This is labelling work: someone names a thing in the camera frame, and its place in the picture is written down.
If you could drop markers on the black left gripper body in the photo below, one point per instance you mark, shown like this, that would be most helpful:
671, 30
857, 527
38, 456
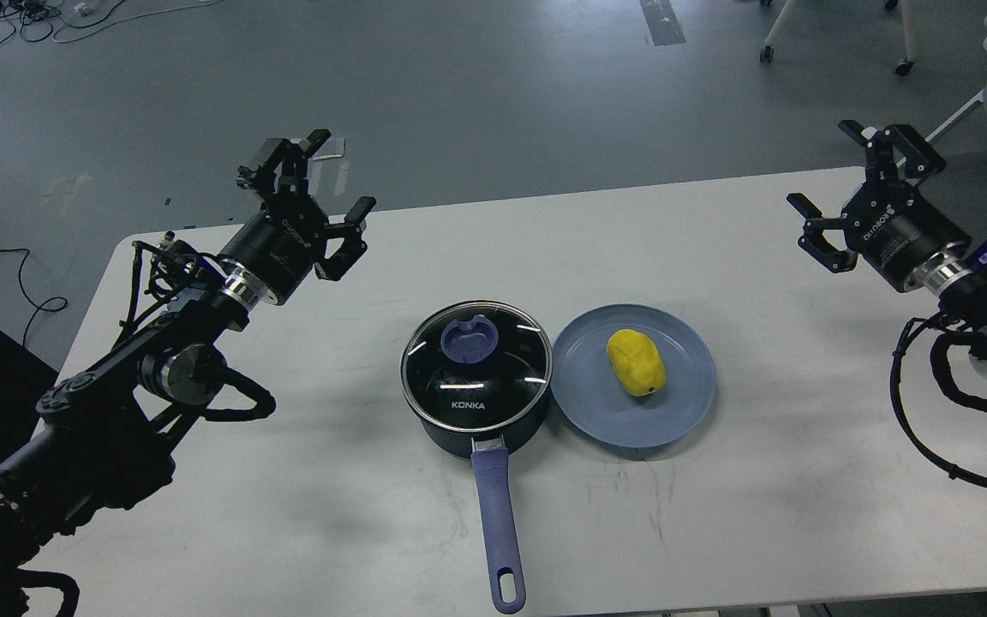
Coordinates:
279, 246

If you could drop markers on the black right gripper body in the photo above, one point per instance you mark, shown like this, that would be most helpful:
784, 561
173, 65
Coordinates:
896, 229

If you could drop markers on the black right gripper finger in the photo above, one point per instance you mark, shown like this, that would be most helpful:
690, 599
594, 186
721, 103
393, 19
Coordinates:
893, 155
814, 240

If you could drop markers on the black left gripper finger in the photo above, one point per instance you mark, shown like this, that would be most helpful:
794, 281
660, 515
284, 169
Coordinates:
339, 246
278, 172

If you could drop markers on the glass pot lid blue knob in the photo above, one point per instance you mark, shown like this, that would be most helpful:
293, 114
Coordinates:
476, 366

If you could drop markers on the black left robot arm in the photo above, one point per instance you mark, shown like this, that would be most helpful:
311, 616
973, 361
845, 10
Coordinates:
110, 431

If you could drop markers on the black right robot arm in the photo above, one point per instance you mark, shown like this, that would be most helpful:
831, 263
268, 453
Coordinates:
958, 355

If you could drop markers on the blue round plate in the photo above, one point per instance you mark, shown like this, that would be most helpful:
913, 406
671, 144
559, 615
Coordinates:
589, 393

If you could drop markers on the dark blue saucepan with handle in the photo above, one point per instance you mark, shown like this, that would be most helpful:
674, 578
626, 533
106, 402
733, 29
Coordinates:
488, 453

